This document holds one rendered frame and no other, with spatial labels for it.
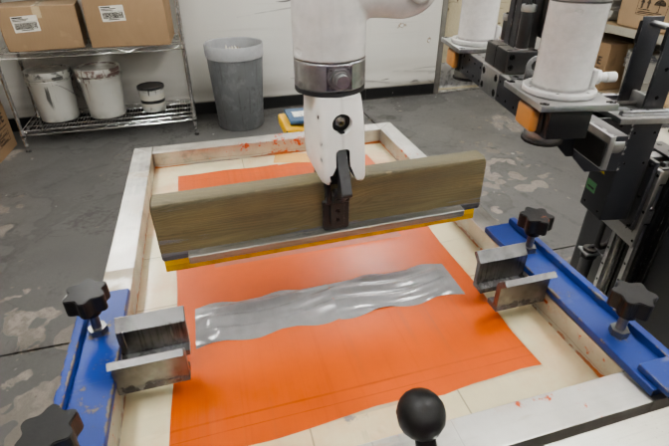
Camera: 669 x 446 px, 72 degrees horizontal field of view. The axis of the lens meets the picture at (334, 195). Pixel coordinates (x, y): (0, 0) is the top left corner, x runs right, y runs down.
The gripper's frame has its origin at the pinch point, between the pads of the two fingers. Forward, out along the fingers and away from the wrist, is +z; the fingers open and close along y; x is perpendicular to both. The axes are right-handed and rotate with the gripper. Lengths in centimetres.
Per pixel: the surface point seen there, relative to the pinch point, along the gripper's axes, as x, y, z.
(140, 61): 62, 358, 61
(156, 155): 25, 47, 11
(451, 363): -9.9, -15.6, 14.0
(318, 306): 2.8, -3.1, 13.1
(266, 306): 9.3, -0.8, 13.5
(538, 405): -13.7, -24.9, 10.5
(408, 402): 4.6, -32.4, -7.2
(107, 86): 84, 319, 68
